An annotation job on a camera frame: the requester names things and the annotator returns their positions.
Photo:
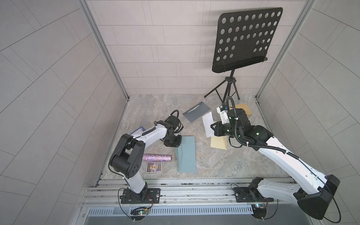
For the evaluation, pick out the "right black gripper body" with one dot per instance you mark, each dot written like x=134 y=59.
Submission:
x=222 y=129

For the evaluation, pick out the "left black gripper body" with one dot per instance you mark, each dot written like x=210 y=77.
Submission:
x=173 y=140

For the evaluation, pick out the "plain white letter paper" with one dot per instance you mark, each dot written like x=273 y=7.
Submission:
x=207 y=122

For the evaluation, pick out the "teal blue envelope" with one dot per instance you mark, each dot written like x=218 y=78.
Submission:
x=186 y=155

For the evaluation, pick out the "white letter with blue print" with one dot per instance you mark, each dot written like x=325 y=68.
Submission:
x=138 y=131

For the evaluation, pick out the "tan kraft envelope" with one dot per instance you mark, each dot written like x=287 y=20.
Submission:
x=245 y=107

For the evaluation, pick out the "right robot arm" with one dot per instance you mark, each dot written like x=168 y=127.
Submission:
x=313 y=192

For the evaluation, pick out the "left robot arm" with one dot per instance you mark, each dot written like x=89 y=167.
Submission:
x=127 y=158

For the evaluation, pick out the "cream yellow envelope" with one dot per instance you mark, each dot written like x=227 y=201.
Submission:
x=219 y=142

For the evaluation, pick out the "dark grey envelope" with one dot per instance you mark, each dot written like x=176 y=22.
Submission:
x=196 y=112

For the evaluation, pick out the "glittery purple microphone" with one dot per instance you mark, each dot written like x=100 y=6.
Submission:
x=156 y=158

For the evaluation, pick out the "small colourful picture card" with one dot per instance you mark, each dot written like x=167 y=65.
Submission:
x=154 y=167

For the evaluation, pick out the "left green circuit board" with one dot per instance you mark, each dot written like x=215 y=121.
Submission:
x=139 y=213

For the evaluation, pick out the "green circuit board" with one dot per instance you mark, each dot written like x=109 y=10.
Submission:
x=259 y=211
x=139 y=213

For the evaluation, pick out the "white ventilation grille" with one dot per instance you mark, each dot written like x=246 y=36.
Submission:
x=176 y=210

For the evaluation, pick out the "right green circuit board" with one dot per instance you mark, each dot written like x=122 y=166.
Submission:
x=259 y=211

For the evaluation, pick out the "black perforated music stand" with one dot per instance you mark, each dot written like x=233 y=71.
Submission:
x=243 y=39

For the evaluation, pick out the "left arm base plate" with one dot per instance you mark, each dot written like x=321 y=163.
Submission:
x=146 y=196

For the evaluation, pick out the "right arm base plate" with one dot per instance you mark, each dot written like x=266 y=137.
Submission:
x=249 y=195

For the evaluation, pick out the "aluminium rail frame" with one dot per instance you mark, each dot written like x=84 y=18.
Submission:
x=214 y=191

